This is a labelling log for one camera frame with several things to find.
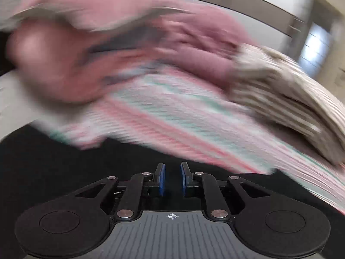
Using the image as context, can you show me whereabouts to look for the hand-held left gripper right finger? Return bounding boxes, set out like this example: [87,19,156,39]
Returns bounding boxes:
[180,162,271,220]

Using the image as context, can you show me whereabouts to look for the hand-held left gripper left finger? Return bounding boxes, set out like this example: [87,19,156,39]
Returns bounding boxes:
[71,163,165,220]

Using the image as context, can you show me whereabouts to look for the black pants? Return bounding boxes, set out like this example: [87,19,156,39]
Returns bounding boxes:
[0,129,345,238]

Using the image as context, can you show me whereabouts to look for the patterned bed sheet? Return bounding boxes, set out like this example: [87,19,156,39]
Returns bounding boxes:
[49,67,345,216]

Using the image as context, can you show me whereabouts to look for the striped beige cloth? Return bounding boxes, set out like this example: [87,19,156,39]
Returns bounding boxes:
[232,44,345,166]

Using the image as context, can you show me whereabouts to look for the pink quilt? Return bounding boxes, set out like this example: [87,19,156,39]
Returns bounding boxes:
[5,0,259,106]

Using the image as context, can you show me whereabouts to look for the glass panel door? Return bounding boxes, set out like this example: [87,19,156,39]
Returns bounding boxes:
[295,22,335,73]

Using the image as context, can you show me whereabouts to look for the grey wall panel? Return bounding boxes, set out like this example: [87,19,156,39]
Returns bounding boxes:
[176,0,306,38]

